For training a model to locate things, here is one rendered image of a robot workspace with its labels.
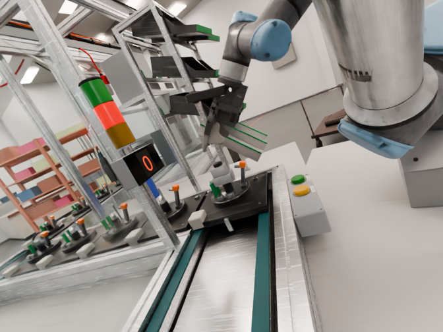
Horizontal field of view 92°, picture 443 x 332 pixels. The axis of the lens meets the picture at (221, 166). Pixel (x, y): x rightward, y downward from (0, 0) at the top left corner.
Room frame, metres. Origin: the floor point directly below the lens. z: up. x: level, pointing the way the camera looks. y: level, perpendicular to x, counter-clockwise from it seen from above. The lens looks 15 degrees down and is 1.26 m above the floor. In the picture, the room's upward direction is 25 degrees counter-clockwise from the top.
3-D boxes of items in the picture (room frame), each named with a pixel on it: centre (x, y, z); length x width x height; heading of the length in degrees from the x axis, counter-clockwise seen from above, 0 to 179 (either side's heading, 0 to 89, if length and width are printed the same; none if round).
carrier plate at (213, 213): (0.67, 0.01, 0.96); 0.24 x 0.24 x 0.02; 71
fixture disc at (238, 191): (0.67, 0.01, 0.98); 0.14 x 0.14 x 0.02
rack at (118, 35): (1.05, 0.01, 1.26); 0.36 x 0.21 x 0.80; 161
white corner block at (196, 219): (0.61, 0.13, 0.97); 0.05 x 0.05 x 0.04; 71
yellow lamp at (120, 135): (0.53, 0.18, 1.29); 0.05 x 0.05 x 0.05
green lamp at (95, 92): (0.53, 0.18, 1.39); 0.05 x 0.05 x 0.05
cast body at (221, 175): (0.67, 0.02, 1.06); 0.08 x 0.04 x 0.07; 71
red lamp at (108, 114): (0.53, 0.18, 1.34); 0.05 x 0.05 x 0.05
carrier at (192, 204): (0.75, 0.25, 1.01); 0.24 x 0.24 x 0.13; 71
